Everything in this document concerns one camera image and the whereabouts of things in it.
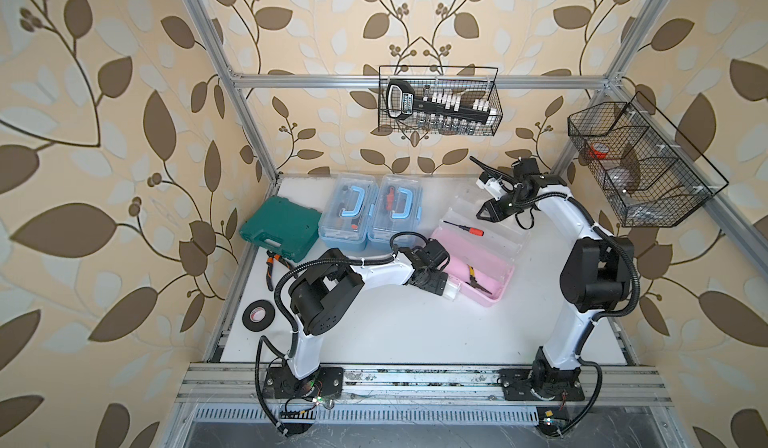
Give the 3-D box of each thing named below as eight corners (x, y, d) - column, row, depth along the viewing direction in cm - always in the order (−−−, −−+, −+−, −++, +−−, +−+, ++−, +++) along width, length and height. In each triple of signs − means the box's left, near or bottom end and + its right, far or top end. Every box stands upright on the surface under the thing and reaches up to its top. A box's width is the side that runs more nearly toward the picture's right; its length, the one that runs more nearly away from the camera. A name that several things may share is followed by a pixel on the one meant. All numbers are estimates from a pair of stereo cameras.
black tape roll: (241, 331, 86) (237, 328, 84) (250, 304, 91) (247, 300, 89) (270, 331, 86) (267, 328, 84) (277, 304, 91) (275, 300, 89)
